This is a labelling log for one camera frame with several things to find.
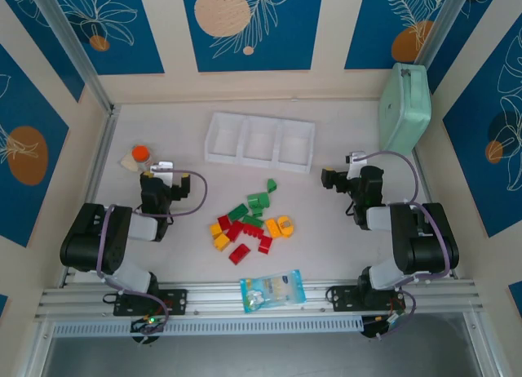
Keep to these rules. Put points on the small green lego brick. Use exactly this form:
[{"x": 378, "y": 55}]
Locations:
[{"x": 257, "y": 212}]

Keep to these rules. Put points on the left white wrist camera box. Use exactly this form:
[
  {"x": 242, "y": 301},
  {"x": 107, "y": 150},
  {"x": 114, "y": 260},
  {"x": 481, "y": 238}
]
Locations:
[{"x": 163, "y": 167}]

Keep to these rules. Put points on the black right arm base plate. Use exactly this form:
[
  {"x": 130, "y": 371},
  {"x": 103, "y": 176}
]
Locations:
[{"x": 342, "y": 298}]

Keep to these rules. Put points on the yellow lego brick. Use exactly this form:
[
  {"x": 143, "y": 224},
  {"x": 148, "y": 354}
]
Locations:
[
  {"x": 272, "y": 227},
  {"x": 222, "y": 242},
  {"x": 215, "y": 229}
]

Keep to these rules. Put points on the clear blue snack bag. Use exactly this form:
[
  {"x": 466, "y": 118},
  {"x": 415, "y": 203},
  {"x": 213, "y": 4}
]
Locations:
[{"x": 273, "y": 291}]

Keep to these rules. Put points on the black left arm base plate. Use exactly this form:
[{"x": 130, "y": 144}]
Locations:
[{"x": 175, "y": 301}]

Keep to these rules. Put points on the aluminium corner post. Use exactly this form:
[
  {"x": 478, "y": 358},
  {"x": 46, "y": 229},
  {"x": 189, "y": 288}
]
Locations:
[
  {"x": 74, "y": 46},
  {"x": 445, "y": 26}
]

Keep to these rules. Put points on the long green lego brick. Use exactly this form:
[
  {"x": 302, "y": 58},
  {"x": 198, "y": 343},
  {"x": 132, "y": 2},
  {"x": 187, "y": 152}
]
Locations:
[
  {"x": 237, "y": 212},
  {"x": 252, "y": 220}
]

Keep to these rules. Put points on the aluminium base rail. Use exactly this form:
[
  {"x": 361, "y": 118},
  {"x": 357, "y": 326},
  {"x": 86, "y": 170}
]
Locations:
[{"x": 212, "y": 297}]

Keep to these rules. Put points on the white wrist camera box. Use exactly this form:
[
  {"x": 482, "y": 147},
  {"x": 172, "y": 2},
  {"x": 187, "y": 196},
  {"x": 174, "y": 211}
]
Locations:
[
  {"x": 355, "y": 161},
  {"x": 163, "y": 167}
]

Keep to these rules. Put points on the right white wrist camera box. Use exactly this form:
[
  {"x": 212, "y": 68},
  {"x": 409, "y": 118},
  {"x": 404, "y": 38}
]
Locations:
[{"x": 355, "y": 161}]

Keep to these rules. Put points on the green slope lego brick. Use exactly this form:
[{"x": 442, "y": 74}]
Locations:
[{"x": 272, "y": 185}]

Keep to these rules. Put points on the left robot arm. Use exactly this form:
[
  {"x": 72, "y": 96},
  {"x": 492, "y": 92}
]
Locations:
[{"x": 89, "y": 242}]

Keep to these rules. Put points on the mint green zip case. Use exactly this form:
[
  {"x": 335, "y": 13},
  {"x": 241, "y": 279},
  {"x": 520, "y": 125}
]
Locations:
[{"x": 403, "y": 112}]

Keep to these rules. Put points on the beige wedge piece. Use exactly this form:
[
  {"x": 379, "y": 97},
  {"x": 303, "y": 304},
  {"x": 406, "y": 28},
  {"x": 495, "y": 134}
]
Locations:
[{"x": 128, "y": 163}]

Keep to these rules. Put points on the small green-lit circuit board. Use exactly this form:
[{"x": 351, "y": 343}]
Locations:
[{"x": 150, "y": 320}]

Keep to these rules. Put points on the red comb-shaped lego brick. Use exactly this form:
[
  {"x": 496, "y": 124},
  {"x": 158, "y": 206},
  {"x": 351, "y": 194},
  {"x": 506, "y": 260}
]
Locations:
[{"x": 252, "y": 231}]

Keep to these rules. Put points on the aluminium side rail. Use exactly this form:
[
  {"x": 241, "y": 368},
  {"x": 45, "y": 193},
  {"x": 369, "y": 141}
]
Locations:
[
  {"x": 428, "y": 189},
  {"x": 102, "y": 161}
]

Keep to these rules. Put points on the white three-compartment container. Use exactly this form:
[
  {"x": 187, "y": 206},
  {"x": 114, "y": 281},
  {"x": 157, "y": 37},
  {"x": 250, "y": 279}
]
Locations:
[{"x": 257, "y": 142}]

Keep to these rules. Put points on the orange-lid small bottle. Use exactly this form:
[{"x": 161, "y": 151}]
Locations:
[{"x": 140, "y": 152}]

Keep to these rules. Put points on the yellow round lego piece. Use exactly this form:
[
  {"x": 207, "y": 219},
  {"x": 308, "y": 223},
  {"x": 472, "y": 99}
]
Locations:
[{"x": 286, "y": 226}]

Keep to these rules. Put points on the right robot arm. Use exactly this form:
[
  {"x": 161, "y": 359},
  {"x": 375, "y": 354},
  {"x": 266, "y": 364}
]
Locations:
[{"x": 432, "y": 250}]

